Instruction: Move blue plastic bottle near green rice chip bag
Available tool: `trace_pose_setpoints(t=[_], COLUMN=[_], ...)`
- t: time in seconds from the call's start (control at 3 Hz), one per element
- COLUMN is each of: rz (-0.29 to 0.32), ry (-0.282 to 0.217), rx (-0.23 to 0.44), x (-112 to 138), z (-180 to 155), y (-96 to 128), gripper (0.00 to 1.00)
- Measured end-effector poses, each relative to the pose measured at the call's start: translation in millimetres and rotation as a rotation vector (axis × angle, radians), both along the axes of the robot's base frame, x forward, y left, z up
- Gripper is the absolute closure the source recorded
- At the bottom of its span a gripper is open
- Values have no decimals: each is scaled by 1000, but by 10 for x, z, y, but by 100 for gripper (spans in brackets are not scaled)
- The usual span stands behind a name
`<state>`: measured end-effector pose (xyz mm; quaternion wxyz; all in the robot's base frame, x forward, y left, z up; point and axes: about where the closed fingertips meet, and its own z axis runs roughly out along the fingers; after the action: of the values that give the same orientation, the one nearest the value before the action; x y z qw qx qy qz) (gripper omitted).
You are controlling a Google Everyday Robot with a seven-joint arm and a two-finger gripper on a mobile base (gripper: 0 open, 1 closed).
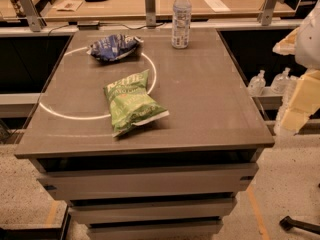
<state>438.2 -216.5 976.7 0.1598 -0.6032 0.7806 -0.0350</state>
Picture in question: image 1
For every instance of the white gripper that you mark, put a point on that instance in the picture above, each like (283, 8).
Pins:
(309, 45)

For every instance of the clear blue plastic water bottle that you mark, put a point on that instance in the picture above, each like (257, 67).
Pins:
(181, 20)

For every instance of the right hand sanitizer bottle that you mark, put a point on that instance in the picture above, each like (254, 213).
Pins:
(280, 81)

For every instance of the hand sanitizer bottle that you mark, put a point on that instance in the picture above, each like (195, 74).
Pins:
(280, 81)
(257, 84)

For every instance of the left hand sanitizer bottle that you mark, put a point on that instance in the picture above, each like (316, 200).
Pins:
(257, 84)

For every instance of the green kettle chip bag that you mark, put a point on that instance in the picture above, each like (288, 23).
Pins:
(130, 105)

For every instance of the blue chip bag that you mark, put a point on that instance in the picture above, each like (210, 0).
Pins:
(114, 47)

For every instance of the white paper card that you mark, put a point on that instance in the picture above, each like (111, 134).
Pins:
(217, 5)

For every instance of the black chair base leg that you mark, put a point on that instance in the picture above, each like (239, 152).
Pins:
(287, 223)

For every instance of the grey drawer cabinet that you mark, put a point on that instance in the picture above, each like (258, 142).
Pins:
(178, 175)

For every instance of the small booklet on desk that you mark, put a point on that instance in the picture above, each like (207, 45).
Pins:
(68, 5)

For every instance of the middle metal bracket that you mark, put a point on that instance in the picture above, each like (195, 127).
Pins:
(150, 8)

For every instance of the left metal bracket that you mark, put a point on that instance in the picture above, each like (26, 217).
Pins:
(32, 16)

